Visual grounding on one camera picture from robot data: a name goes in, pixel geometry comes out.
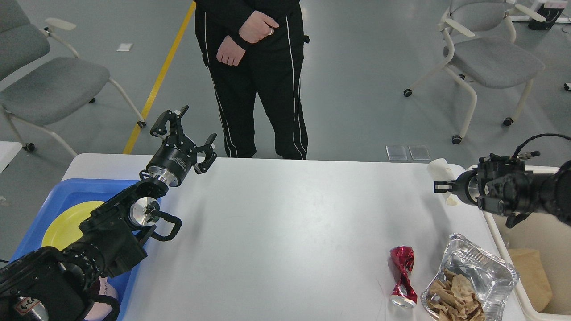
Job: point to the grey chair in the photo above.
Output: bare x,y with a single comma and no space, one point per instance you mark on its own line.
480,43
53,90

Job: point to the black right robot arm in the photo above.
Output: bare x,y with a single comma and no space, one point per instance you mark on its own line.
503,186

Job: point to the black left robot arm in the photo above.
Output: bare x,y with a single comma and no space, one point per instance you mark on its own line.
56,285

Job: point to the foil tray with paper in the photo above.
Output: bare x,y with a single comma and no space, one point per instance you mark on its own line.
470,285

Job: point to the clear floor plate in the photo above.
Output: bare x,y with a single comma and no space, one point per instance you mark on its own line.
419,152
396,153

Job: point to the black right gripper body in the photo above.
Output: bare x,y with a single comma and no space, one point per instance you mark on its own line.
466,187

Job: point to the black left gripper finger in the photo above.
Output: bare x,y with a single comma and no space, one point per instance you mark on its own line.
169,128
210,155

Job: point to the grey chair left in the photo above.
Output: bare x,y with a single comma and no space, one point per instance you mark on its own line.
53,90

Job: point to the clear floor plate left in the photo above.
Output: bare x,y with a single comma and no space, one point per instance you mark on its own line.
396,153

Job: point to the yellow plastic plate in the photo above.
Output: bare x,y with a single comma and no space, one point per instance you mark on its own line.
64,230

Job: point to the brown paper bag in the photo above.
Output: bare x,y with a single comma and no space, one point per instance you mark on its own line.
533,276

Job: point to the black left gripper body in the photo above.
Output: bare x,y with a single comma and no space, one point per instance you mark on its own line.
171,165

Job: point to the white paper cup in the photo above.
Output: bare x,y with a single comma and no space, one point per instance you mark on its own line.
440,170

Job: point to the person in striped black pants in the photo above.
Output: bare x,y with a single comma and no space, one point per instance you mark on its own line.
255,49

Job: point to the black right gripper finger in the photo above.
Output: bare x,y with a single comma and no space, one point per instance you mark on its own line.
445,186

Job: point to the crushed red can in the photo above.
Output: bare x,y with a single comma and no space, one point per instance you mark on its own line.
403,294

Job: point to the pink mug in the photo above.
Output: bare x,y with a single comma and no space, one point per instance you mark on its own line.
106,306

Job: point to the clear floor plate right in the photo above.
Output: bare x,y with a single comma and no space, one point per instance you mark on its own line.
419,152

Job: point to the grey chair right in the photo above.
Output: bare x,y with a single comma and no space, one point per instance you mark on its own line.
480,43

